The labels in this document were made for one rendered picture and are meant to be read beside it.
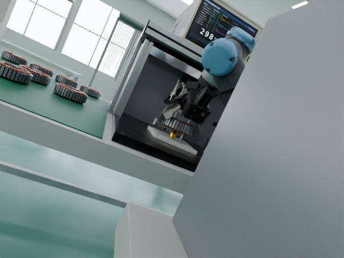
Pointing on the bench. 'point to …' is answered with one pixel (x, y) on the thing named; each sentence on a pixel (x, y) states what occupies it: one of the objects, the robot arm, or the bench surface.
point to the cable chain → (185, 82)
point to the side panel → (123, 78)
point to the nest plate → (171, 140)
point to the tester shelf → (172, 45)
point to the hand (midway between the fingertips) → (176, 126)
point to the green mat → (56, 105)
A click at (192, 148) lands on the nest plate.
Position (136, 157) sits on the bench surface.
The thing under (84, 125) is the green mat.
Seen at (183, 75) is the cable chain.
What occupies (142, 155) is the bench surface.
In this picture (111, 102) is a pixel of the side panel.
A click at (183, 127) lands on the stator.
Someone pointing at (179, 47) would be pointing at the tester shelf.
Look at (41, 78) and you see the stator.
